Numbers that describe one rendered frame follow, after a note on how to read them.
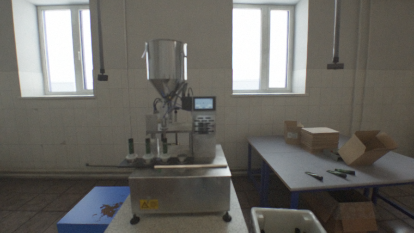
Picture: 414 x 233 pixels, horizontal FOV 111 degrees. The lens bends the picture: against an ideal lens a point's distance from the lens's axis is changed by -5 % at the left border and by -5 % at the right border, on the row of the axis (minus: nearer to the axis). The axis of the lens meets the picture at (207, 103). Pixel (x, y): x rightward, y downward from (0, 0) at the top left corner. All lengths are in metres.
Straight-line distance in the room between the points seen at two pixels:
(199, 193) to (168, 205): 0.20
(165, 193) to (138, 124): 1.83
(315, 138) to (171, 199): 1.70
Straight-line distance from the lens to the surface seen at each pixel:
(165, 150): 1.08
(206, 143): 1.11
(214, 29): 2.63
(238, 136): 2.67
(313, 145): 2.20
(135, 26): 2.82
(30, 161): 4.01
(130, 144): 1.13
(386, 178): 2.05
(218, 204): 1.08
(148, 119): 1.16
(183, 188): 1.01
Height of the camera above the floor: 1.53
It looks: 6 degrees down
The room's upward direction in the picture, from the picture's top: straight up
